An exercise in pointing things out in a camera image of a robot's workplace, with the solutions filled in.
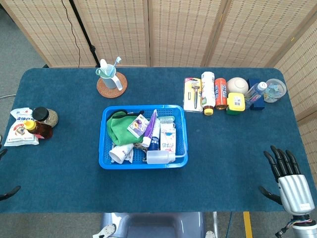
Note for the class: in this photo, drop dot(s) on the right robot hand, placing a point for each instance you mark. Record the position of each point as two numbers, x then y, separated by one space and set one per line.
294 191

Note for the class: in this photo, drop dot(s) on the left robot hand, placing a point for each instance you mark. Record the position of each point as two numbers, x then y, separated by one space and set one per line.
10 191

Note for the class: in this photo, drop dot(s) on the green cloth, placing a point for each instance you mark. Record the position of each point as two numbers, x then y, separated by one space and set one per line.
118 130

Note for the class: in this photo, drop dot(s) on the small purple box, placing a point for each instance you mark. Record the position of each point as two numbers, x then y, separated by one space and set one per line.
138 126

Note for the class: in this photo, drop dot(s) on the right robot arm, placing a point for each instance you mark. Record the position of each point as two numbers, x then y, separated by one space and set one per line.
304 228

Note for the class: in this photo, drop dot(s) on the white carton box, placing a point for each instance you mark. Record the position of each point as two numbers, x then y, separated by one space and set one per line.
168 138

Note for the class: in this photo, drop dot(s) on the white snack bag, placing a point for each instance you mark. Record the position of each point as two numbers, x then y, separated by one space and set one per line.
18 135

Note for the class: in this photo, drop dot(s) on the honey bottle with yellow cap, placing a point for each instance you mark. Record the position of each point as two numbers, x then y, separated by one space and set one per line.
42 131

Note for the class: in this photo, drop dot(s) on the blue felt table cover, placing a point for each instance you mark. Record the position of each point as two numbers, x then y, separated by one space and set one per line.
223 161

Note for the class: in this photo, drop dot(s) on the jar with black lid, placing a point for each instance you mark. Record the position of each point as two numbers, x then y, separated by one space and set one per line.
40 113

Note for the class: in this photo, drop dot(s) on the metal table leg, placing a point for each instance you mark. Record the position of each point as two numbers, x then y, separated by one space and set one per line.
215 225

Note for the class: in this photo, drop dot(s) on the dark blue box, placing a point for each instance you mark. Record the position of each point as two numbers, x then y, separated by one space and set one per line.
257 105

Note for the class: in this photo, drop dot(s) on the clear glass jar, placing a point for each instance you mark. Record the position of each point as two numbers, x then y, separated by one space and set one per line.
276 90

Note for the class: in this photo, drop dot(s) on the clear water bottle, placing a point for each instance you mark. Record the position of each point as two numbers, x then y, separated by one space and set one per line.
255 93

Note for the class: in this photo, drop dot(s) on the green box with yellow lid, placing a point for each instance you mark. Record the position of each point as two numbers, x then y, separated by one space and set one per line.
236 102

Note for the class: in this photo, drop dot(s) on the bamboo folding screen panel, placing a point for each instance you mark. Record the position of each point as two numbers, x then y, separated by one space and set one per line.
37 29
119 29
304 74
257 32
183 32

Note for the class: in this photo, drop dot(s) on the white crumpled tube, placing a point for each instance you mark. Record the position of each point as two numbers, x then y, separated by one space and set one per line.
121 152

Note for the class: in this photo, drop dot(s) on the beige round bowl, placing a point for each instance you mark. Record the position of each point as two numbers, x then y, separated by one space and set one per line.
237 84

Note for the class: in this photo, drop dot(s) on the orange drink can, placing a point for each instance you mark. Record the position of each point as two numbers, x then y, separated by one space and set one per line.
221 93

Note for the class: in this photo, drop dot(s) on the white bottle with yellow cap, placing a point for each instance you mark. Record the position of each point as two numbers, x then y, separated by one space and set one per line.
207 89

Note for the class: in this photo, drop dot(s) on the blue plastic basket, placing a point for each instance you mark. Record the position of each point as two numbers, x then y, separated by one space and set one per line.
143 165

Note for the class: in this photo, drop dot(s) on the leopard print cloth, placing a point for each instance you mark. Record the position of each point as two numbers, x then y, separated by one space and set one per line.
139 145

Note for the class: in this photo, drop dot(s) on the razor in yellow blister pack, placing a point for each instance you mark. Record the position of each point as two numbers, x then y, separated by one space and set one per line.
190 96

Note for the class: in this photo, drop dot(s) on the clear plastic squeeze bottle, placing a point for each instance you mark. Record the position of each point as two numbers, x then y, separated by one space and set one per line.
158 157

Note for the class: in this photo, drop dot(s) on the grey robot torso base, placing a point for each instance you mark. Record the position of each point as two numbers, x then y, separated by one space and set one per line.
153 225

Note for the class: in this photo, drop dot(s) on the green scrubbing brush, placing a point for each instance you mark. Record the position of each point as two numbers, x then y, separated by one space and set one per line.
166 120

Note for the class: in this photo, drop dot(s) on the white tube with blue label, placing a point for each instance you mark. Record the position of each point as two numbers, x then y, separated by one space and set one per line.
155 141

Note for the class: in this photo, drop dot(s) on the light blue mug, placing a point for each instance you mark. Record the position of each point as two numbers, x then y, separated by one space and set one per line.
109 80

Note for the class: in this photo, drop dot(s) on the round woven coaster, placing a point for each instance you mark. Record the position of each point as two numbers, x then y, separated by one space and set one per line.
122 86

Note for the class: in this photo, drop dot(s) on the purple toothpaste tube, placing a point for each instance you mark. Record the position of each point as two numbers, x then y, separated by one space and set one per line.
150 129

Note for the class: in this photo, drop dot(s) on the white tube in mug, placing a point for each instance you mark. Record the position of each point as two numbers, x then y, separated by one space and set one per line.
104 65

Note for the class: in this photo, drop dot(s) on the light blue toothbrush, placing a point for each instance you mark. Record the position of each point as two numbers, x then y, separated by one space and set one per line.
117 60

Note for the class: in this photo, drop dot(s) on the black stand pole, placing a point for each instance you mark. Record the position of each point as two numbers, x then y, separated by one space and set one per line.
84 32

